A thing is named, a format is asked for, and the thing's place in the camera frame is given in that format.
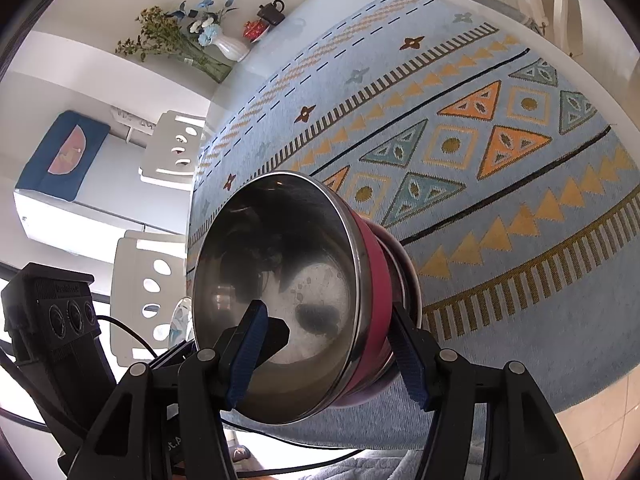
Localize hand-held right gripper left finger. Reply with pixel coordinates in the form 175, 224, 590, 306
65, 299, 291, 480

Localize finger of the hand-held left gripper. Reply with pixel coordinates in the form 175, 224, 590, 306
150, 339, 197, 376

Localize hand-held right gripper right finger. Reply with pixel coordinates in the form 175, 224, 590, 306
385, 305, 576, 480

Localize round blue-patterned plate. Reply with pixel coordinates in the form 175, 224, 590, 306
170, 296, 195, 348

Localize pink steel bowl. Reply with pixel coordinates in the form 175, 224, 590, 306
191, 171, 423, 425

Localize grey fleece clothing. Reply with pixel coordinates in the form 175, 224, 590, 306
310, 447, 441, 480

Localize blue patterned table mat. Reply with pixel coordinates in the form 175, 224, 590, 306
186, 0, 640, 456

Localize blue cloth refrigerator cover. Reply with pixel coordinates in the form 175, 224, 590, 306
16, 111, 111, 203

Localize white power strip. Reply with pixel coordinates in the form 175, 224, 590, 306
110, 104, 157, 143

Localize glass vase with green plants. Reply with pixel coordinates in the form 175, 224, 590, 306
116, 6, 233, 83

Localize white vase with blue flowers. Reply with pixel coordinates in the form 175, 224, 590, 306
167, 0, 251, 62

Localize red dish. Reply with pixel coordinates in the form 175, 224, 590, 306
243, 19, 271, 43

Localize dark teapot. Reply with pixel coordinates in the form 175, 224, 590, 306
257, 0, 287, 27

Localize black cable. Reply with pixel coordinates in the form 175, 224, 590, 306
94, 315, 158, 361
220, 417, 368, 478

